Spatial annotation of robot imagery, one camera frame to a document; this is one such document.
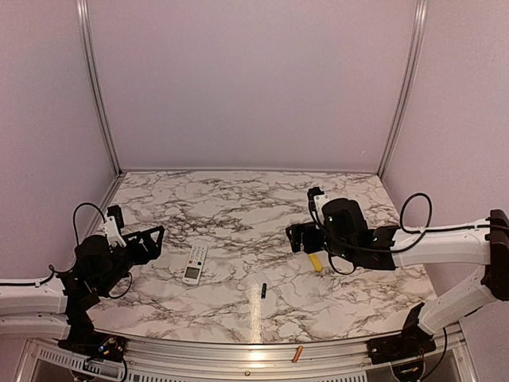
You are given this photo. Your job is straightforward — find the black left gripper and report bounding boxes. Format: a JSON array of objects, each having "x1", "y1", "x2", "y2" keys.
[{"x1": 98, "y1": 225, "x2": 165, "y2": 294}]

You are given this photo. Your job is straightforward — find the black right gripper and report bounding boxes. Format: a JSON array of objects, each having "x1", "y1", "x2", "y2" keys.
[{"x1": 286, "y1": 220, "x2": 356, "y2": 263}]

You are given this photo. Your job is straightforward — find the yellow black screwdriver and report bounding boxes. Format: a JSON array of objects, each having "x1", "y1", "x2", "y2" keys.
[{"x1": 309, "y1": 254, "x2": 323, "y2": 272}]

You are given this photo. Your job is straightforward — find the white remote control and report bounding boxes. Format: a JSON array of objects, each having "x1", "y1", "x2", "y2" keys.
[{"x1": 182, "y1": 243, "x2": 208, "y2": 286}]

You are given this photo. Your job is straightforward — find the orange AAA battery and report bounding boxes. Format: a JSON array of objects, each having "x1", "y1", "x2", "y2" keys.
[{"x1": 292, "y1": 345, "x2": 304, "y2": 363}]

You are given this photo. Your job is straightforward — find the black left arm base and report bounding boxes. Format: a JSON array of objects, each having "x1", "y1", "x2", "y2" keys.
[{"x1": 58, "y1": 320, "x2": 127, "y2": 362}]

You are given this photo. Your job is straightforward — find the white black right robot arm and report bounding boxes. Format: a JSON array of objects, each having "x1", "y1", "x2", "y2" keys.
[{"x1": 286, "y1": 193, "x2": 508, "y2": 357}]

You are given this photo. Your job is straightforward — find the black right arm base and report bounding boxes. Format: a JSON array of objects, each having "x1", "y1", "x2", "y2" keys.
[{"x1": 367, "y1": 302, "x2": 437, "y2": 364}]

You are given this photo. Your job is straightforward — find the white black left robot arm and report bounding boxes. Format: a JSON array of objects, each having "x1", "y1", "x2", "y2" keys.
[{"x1": 1, "y1": 226, "x2": 165, "y2": 354}]

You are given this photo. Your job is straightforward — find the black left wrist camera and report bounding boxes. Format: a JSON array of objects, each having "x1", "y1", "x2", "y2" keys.
[{"x1": 104, "y1": 205, "x2": 126, "y2": 248}]

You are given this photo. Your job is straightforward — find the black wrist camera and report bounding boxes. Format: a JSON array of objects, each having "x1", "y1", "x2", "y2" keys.
[
  {"x1": 307, "y1": 187, "x2": 329, "y2": 224},
  {"x1": 104, "y1": 205, "x2": 126, "y2": 248}
]

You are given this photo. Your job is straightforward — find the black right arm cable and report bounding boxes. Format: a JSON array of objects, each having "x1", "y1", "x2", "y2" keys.
[{"x1": 309, "y1": 193, "x2": 509, "y2": 276}]

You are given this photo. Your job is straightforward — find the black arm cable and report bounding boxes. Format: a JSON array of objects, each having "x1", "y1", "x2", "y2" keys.
[
  {"x1": 309, "y1": 193, "x2": 509, "y2": 276},
  {"x1": 72, "y1": 202, "x2": 134, "y2": 299}
]

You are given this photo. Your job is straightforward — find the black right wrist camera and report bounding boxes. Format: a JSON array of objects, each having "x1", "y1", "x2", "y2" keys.
[{"x1": 307, "y1": 187, "x2": 329, "y2": 224}]

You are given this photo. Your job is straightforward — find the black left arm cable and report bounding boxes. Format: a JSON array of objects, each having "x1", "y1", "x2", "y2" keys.
[{"x1": 72, "y1": 202, "x2": 134, "y2": 299}]

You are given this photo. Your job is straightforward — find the aluminium front table rail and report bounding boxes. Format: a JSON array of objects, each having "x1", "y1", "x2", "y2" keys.
[{"x1": 14, "y1": 324, "x2": 478, "y2": 381}]

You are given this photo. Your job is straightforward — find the aluminium left corner post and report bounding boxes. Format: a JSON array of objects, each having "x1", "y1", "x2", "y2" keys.
[{"x1": 76, "y1": 0, "x2": 122, "y2": 177}]

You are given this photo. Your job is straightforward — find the aluminium corner post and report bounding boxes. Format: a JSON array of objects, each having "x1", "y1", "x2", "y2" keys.
[
  {"x1": 76, "y1": 0, "x2": 122, "y2": 177},
  {"x1": 377, "y1": 0, "x2": 429, "y2": 180}
]

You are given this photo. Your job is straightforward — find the aluminium right corner post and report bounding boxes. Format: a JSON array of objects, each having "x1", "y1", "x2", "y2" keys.
[{"x1": 377, "y1": 0, "x2": 429, "y2": 180}]

